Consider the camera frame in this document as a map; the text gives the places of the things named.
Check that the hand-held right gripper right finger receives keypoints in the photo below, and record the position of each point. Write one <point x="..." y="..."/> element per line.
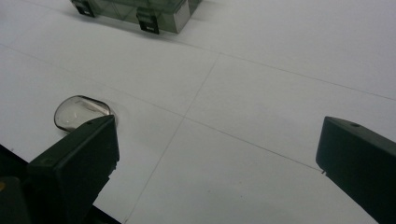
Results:
<point x="361" y="161"/>

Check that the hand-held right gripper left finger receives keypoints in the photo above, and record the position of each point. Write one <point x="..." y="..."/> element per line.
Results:
<point x="71" y="168"/>

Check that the clear glass lens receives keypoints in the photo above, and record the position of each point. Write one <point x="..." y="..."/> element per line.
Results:
<point x="76" y="112"/>

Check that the grey transparent compartment box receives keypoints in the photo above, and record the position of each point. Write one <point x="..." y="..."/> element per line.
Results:
<point x="149" y="9"/>

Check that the white table cover sheet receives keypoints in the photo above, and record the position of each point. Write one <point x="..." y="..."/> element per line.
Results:
<point x="249" y="124"/>

